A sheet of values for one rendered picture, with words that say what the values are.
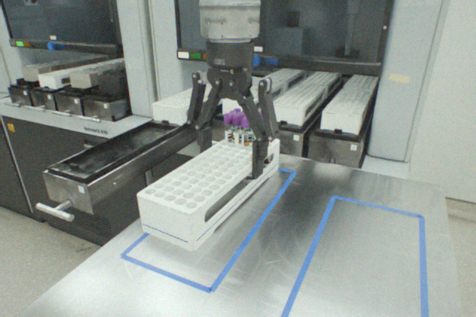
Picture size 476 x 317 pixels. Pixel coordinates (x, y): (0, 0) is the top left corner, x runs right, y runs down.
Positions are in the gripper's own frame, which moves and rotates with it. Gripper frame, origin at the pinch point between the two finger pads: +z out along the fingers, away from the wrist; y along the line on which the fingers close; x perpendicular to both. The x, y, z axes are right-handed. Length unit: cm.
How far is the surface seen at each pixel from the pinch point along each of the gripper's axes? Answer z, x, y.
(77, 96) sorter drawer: 6, 30, -85
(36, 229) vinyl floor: 87, 27, -142
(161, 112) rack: 3.0, 22.2, -36.4
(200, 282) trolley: 5.5, -22.7, 9.0
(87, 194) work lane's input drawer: 9.0, -12.3, -26.2
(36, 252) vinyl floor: 87, 16, -124
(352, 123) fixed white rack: 2.8, 39.7, 13.2
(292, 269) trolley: 5.5, -14.9, 18.0
